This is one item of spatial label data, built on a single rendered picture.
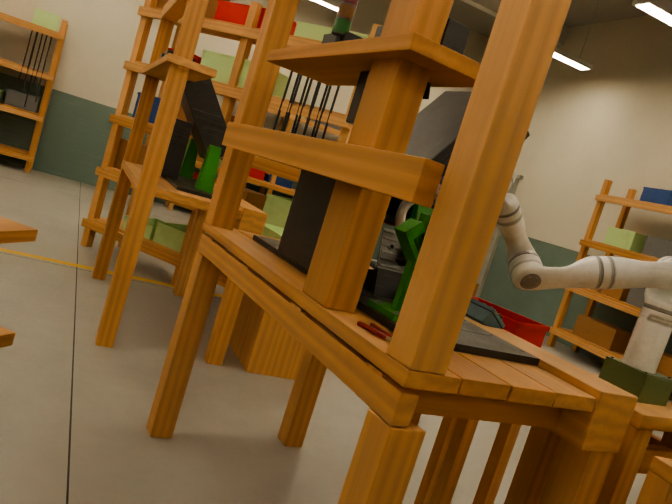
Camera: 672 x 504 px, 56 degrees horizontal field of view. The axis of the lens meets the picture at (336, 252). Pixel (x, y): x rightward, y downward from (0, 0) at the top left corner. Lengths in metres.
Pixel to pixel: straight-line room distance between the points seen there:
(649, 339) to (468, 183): 0.94
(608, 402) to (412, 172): 0.75
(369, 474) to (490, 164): 0.64
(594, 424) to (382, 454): 0.58
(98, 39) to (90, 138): 1.48
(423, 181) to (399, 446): 0.52
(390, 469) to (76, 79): 9.72
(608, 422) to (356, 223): 0.76
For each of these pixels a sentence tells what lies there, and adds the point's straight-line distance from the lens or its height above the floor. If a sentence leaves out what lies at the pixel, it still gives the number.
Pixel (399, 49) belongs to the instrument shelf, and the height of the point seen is 1.50.
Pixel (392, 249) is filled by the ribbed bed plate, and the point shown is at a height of 1.04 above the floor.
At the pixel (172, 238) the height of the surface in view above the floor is 0.35.
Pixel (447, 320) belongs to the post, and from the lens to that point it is 1.25.
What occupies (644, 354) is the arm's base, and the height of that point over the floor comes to 0.98.
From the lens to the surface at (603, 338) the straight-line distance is 8.13.
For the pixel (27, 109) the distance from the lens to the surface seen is 10.13.
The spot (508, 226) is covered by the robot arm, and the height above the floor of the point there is 1.20.
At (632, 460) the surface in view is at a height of 0.72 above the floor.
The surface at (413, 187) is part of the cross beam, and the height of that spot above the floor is 1.21.
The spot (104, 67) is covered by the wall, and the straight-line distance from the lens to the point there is 10.66.
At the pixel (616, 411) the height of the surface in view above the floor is 0.86.
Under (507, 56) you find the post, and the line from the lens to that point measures 1.25.
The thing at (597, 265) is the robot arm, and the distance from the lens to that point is 1.88.
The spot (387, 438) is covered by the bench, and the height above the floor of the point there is 0.74.
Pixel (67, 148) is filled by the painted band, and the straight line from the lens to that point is 10.67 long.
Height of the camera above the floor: 1.18
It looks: 6 degrees down
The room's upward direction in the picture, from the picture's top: 17 degrees clockwise
